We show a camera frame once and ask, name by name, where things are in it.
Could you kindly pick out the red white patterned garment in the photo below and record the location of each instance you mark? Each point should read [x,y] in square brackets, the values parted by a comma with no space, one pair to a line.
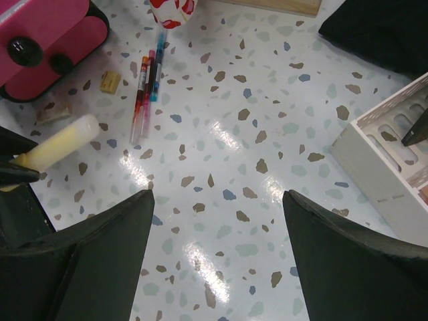
[172,13]

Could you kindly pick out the blue pen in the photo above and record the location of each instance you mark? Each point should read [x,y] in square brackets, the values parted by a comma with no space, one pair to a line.
[162,35]

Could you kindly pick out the red pen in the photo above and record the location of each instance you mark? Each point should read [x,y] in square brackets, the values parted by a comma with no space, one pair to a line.
[137,116]

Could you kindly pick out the yellow highlighter marker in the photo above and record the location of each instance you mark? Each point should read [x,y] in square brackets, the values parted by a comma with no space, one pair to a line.
[60,145]

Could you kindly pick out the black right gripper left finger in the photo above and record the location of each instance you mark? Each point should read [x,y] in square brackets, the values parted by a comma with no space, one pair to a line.
[87,271]

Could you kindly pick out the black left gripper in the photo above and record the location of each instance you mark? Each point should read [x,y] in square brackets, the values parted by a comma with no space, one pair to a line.
[23,219]

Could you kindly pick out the black folded garment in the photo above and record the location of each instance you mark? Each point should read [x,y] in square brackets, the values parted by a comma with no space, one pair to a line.
[388,34]

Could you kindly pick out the pink pen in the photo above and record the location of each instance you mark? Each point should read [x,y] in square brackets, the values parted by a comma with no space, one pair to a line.
[146,97]

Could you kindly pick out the cream file organizer rack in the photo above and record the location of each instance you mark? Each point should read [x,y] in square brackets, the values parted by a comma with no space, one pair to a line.
[393,177]

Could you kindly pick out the beige eraser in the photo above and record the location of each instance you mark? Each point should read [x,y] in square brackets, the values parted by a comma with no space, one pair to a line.
[53,112]

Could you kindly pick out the black drawer organizer box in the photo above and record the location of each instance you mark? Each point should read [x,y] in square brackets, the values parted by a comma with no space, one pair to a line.
[42,71]

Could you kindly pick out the pink drawer tray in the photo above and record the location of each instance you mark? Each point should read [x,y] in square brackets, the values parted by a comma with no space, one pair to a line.
[42,22]

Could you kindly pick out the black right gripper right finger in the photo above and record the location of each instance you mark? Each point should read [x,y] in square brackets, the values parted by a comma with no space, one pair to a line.
[350,272]

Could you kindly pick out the wooden clothes rack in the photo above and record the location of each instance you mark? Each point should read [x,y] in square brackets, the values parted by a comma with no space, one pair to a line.
[308,8]

